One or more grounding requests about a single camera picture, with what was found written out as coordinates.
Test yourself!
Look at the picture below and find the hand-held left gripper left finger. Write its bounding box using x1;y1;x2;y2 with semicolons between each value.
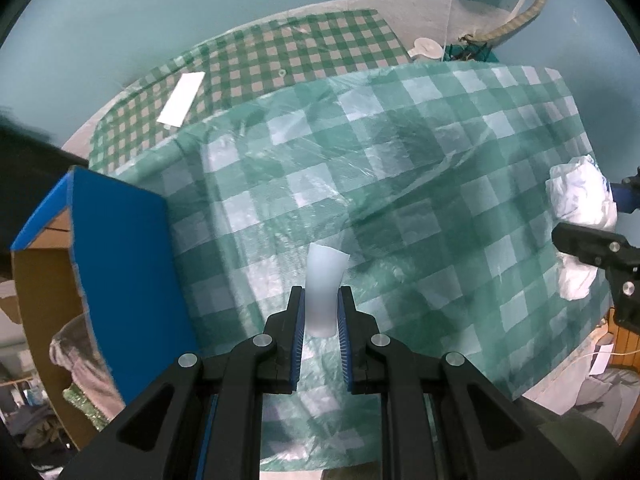
60;285;306;480

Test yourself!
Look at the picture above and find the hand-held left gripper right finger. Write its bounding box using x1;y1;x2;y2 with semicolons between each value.
336;285;583;480

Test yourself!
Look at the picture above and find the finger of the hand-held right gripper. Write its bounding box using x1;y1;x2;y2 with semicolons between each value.
610;165;640;213
551;222;640;336

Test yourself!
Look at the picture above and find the white cloth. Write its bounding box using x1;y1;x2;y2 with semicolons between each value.
545;155;618;301

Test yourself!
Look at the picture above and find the blue cardboard box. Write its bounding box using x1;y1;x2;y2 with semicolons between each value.
10;165;201;453

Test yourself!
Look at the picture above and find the grey soft cloth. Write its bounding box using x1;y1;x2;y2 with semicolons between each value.
49;312;126;418

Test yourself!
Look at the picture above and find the green glittery cloth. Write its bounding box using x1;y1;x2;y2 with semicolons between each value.
62;382;108;431

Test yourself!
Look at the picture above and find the wooden furniture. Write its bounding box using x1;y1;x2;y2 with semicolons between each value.
597;310;640;373

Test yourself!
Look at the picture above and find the white paper tag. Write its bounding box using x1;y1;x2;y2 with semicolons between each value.
589;345;612;376

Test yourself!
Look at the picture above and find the light grey cloth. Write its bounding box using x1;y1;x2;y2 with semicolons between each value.
572;370;636;441

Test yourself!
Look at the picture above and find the large-check plastic table cover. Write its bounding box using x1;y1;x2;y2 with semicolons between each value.
102;62;613;473

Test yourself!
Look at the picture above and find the dark green cloth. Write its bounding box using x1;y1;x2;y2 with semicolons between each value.
520;395;621;480

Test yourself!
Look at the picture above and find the dark green netting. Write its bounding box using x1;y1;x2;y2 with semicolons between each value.
445;40;501;63

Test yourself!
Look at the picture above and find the white paper sheet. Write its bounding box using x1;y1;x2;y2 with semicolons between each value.
156;72;206;128

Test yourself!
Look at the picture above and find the small-check green tablecloth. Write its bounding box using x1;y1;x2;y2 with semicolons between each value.
89;8;413;173

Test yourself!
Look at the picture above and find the patterned thick rope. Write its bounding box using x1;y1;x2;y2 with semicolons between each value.
465;0;556;46

